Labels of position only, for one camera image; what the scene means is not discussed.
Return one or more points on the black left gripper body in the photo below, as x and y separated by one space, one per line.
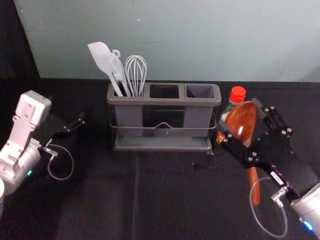
51 127

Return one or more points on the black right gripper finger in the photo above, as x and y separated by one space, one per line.
275 118
237 147

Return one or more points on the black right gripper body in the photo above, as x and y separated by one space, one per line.
277 150

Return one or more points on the brown wooden spoon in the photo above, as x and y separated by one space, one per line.
241 122

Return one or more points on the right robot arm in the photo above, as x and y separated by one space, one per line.
308 207

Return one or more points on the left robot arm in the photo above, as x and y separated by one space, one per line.
23 117

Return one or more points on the clear bottle with red cap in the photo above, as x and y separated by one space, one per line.
238 94

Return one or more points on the grey three-slot utensil holder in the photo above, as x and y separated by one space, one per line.
127 117

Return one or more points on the grey slotted tongs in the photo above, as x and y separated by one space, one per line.
117 72

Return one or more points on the grey silicone spatula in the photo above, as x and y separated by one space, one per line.
100 56

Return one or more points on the grey drip tray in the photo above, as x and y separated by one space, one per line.
160 145

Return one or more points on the black table cloth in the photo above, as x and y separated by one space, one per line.
150 200

